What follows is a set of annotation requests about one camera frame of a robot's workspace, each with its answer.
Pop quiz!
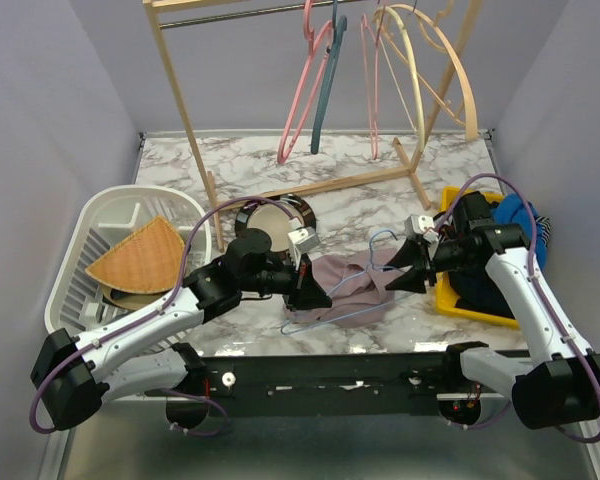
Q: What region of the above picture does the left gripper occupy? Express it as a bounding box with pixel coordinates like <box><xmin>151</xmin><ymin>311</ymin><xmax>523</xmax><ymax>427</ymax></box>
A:
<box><xmin>240</xmin><ymin>252</ymin><xmax>333</xmax><ymax>313</ymax></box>

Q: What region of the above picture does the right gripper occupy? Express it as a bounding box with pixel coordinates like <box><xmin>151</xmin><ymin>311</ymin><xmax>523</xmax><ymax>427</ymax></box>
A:
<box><xmin>383</xmin><ymin>236</ymin><xmax>478</xmax><ymax>293</ymax></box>

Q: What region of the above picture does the light blue wire hanger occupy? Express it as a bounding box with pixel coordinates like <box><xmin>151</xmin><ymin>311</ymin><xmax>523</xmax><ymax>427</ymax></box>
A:
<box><xmin>279</xmin><ymin>229</ymin><xmax>416</xmax><ymax>336</ymax></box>

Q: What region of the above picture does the mauve tank top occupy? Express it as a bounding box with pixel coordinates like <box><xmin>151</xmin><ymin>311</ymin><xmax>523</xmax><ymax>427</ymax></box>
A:
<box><xmin>282</xmin><ymin>252</ymin><xmax>397</xmax><ymax>329</ymax></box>

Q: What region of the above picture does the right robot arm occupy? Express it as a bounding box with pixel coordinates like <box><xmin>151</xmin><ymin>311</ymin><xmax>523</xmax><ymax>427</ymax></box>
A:
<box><xmin>386</xmin><ymin>192</ymin><xmax>600</xmax><ymax>429</ymax></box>

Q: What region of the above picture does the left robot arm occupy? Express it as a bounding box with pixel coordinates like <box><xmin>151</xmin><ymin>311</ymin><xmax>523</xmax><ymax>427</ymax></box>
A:
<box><xmin>29</xmin><ymin>227</ymin><xmax>332</xmax><ymax>434</ymax></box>

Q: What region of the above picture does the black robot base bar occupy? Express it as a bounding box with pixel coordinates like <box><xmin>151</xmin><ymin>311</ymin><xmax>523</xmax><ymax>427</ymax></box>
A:
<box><xmin>144</xmin><ymin>344</ymin><xmax>481</xmax><ymax>431</ymax></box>

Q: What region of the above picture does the thin pink hanger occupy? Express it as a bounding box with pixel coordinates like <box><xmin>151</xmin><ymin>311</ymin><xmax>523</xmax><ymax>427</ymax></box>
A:
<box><xmin>360</xmin><ymin>14</ymin><xmax>379</xmax><ymax>159</ymax></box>

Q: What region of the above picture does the wooden curved hanger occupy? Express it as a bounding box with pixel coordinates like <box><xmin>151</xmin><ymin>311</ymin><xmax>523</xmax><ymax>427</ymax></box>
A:
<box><xmin>412</xmin><ymin>1</ymin><xmax>483</xmax><ymax>142</ymax></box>

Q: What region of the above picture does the teal plastic hanger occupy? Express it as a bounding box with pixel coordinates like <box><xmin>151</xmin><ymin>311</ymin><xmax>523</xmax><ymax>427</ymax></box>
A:
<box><xmin>310</xmin><ymin>1</ymin><xmax>348</xmax><ymax>155</ymax></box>

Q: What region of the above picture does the pink plastic hanger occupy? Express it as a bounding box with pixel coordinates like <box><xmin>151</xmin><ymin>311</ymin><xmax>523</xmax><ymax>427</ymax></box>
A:
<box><xmin>277</xmin><ymin>0</ymin><xmax>334</xmax><ymax>165</ymax></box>

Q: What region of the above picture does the cream plastic hanger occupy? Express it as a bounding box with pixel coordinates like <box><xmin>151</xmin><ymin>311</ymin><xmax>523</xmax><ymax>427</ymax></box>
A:
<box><xmin>374</xmin><ymin>5</ymin><xmax>426</xmax><ymax>153</ymax></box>

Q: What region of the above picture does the yellow plastic bin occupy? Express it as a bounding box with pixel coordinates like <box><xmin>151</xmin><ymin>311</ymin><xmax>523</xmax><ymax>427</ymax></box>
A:
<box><xmin>435</xmin><ymin>186</ymin><xmax>519</xmax><ymax>330</ymax></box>

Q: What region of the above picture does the dark navy garment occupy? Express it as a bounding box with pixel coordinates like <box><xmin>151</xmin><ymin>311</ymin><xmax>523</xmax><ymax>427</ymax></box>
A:
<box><xmin>448</xmin><ymin>269</ymin><xmax>514</xmax><ymax>319</ymax></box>

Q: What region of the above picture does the dark rimmed ceramic plate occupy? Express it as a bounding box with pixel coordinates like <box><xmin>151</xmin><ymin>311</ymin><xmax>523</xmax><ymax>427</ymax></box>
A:
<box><xmin>234</xmin><ymin>194</ymin><xmax>317</xmax><ymax>257</ymax></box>

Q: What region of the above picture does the blue garment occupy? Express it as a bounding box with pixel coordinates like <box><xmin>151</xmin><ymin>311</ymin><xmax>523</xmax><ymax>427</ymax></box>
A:
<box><xmin>491</xmin><ymin>194</ymin><xmax>549</xmax><ymax>270</ymax></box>

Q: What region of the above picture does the striped black white garment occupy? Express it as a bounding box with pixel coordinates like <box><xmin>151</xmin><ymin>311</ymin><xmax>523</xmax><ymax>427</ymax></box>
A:
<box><xmin>535</xmin><ymin>215</ymin><xmax>551</xmax><ymax>247</ymax></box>

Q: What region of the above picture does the woven wicker fan tray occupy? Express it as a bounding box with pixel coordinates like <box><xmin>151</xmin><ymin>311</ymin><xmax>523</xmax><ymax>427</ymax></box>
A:
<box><xmin>86</xmin><ymin>216</ymin><xmax>185</xmax><ymax>294</ymax></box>

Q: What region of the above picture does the white plastic dish rack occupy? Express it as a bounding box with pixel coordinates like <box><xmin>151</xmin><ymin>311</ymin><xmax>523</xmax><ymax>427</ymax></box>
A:
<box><xmin>44</xmin><ymin>185</ymin><xmax>204</xmax><ymax>335</ymax></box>

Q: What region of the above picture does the wooden clothes rack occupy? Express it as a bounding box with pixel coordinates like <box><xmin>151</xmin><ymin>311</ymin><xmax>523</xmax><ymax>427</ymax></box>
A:
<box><xmin>142</xmin><ymin>0</ymin><xmax>486</xmax><ymax>253</ymax></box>

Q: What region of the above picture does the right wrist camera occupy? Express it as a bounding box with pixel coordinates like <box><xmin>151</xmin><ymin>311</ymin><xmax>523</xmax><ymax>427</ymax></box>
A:
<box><xmin>405</xmin><ymin>214</ymin><xmax>439</xmax><ymax>245</ymax></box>

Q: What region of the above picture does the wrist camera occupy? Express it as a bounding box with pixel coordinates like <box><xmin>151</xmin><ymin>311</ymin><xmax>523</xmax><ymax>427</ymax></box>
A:
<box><xmin>405</xmin><ymin>214</ymin><xmax>439</xmax><ymax>245</ymax></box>
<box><xmin>287</xmin><ymin>227</ymin><xmax>320</xmax><ymax>264</ymax></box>

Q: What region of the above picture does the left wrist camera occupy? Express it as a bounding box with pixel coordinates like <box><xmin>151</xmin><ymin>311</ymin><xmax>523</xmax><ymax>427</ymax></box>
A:
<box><xmin>287</xmin><ymin>227</ymin><xmax>320</xmax><ymax>264</ymax></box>

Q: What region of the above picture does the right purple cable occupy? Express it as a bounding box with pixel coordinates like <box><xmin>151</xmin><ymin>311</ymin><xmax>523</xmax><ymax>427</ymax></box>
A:
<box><xmin>429</xmin><ymin>172</ymin><xmax>600</xmax><ymax>445</ymax></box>

